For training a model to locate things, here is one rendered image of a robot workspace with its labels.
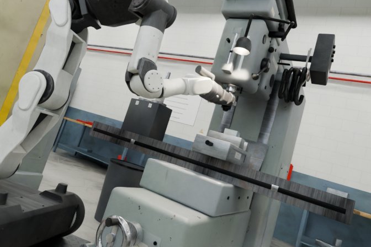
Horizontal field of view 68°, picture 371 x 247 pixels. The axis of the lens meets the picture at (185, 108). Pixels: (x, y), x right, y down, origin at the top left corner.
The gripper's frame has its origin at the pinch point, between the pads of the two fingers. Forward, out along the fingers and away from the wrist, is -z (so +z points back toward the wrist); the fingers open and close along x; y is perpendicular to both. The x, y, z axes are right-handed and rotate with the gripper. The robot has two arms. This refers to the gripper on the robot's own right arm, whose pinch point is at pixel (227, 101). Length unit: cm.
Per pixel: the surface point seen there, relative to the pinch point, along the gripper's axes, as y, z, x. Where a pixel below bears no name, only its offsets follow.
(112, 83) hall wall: -89, -275, 598
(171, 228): 51, 38, -22
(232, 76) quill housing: -9.6, 7.9, -4.5
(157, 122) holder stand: 18.5, 9.7, 32.9
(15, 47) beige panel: -8, 55, 163
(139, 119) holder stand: 19.3, 13.9, 42.3
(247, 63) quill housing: -16.6, 6.7, -9.7
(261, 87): -12.8, -12.7, -7.9
